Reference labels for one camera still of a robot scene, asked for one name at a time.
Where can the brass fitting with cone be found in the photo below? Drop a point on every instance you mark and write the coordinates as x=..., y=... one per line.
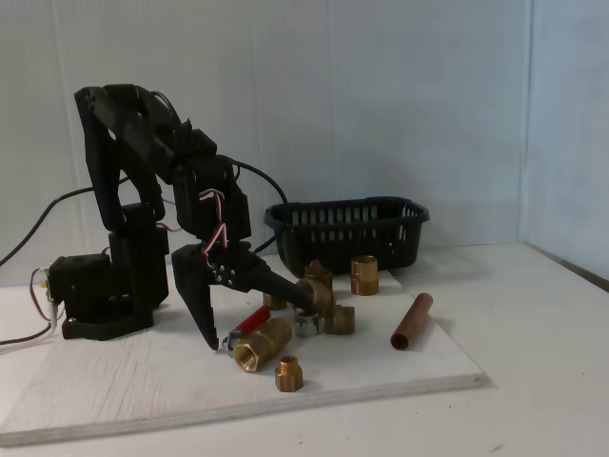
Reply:
x=318, y=273

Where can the silver hex nut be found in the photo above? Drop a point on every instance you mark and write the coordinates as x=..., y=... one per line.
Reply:
x=304, y=328

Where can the brass threaded nipple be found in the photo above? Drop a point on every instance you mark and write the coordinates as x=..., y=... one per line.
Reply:
x=339, y=320

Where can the black plastic slotted basket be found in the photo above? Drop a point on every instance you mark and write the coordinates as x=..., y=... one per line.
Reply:
x=342, y=238

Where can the small brass reducer fitting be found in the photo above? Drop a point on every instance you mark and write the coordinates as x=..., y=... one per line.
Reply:
x=288, y=376

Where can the white wooden board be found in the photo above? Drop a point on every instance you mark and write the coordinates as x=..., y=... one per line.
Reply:
x=143, y=381

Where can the tall brass coupling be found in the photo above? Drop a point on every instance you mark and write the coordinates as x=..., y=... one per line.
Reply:
x=364, y=276

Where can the copper pipe piece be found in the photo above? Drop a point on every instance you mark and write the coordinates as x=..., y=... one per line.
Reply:
x=411, y=323

